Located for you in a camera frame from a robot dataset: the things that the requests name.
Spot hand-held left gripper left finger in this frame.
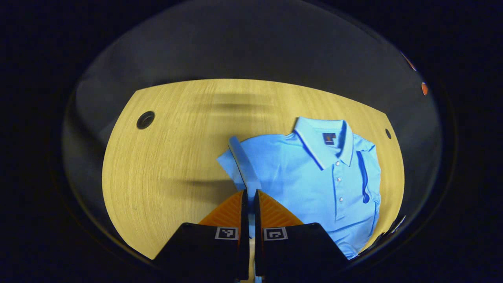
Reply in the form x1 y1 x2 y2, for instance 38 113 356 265
151 189 250 281

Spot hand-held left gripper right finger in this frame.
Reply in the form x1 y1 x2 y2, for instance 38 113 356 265
253 189 350 280

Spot light blue T-shirt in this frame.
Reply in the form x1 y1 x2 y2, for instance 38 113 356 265
217 116 382 283

